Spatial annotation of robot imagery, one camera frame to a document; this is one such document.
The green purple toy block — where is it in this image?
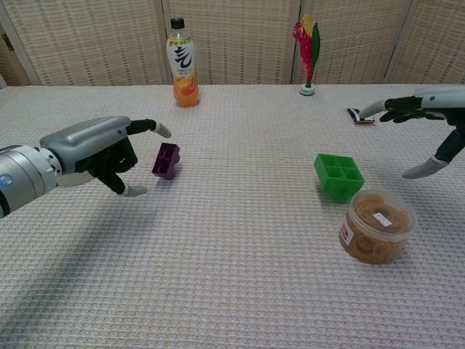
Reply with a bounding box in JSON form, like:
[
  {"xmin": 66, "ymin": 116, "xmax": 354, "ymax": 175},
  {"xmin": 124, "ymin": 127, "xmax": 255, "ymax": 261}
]
[{"xmin": 314, "ymin": 153, "xmax": 365, "ymax": 204}]

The bamboo folding screen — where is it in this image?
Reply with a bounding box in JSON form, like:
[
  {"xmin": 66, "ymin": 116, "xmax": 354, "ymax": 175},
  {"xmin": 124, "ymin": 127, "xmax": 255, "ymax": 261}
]
[{"xmin": 0, "ymin": 0, "xmax": 465, "ymax": 87}]

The black white snack packet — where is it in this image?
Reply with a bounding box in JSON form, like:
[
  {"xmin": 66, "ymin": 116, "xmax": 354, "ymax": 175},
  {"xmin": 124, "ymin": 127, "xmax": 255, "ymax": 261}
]
[{"xmin": 347, "ymin": 108, "xmax": 376, "ymax": 127}]

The orange drink bottle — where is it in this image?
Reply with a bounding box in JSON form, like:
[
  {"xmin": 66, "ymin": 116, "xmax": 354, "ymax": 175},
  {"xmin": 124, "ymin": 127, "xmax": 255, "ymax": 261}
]
[{"xmin": 166, "ymin": 17, "xmax": 201, "ymax": 108}]

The colourful feather shuttlecock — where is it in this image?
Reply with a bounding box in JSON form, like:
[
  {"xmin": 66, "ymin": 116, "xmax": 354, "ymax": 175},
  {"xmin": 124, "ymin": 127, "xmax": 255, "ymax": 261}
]
[{"xmin": 293, "ymin": 14, "xmax": 321, "ymax": 97}]

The clear jar of rubber bands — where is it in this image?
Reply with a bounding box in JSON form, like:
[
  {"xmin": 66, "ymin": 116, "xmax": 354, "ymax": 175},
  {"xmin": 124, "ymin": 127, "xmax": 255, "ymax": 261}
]
[{"xmin": 339, "ymin": 189, "xmax": 417, "ymax": 265}]

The white woven tablecloth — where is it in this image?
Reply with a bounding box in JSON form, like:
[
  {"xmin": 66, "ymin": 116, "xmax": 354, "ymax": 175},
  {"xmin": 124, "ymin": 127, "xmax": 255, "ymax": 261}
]
[{"xmin": 0, "ymin": 84, "xmax": 465, "ymax": 349}]

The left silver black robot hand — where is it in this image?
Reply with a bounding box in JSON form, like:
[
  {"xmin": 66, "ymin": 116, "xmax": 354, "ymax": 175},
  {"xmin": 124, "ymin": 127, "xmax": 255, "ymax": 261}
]
[{"xmin": 39, "ymin": 116, "xmax": 172, "ymax": 197}]

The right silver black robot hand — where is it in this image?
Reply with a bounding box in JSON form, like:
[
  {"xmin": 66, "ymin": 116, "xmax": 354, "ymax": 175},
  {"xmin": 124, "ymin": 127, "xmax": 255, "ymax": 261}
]
[{"xmin": 359, "ymin": 86, "xmax": 465, "ymax": 180}]

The purple plastic block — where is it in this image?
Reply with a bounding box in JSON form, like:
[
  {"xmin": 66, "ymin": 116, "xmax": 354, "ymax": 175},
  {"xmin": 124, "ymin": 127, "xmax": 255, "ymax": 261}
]
[{"xmin": 151, "ymin": 142, "xmax": 182, "ymax": 181}]

